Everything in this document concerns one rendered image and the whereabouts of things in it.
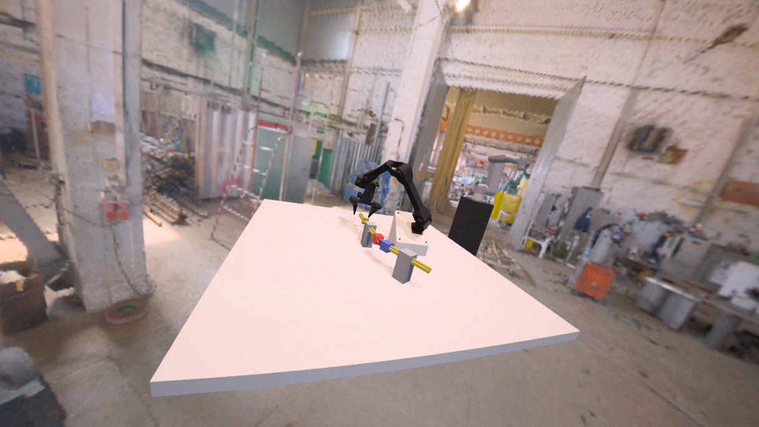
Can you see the yellow octagonal shaft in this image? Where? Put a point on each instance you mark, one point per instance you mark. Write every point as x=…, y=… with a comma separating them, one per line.
x=368, y=231

